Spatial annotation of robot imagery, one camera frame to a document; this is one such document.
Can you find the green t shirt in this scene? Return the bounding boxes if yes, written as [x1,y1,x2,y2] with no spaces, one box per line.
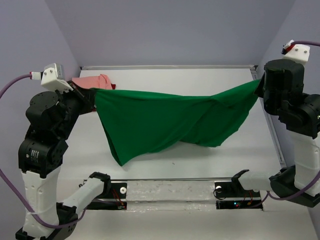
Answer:
[95,80,259,166]

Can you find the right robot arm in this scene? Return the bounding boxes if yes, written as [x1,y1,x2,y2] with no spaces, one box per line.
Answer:
[230,59,320,208]

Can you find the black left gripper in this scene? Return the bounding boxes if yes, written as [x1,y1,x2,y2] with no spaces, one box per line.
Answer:
[58,77,99,136]

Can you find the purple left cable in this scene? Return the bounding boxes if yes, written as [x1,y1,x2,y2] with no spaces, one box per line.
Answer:
[0,73,127,230]

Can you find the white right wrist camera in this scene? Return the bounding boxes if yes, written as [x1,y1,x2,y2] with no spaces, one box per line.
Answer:
[281,39,310,65]

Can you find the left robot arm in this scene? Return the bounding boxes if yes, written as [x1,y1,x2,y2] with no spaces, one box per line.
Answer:
[15,86,112,240]

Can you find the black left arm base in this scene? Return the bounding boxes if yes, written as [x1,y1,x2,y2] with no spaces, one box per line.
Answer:
[87,181,128,211]

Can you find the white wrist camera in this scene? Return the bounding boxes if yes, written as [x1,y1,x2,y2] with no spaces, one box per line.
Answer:
[281,39,310,65]
[30,63,74,94]

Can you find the dark red t shirt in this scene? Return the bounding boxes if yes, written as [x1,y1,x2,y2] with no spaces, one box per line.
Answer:
[92,83,116,112]

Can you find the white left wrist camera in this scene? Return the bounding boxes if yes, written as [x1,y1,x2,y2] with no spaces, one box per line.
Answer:
[30,63,74,94]

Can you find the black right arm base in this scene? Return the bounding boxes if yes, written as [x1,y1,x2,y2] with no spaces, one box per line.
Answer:
[213,181,263,210]

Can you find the pink t shirt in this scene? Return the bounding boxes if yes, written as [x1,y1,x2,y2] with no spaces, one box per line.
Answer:
[71,74,112,90]

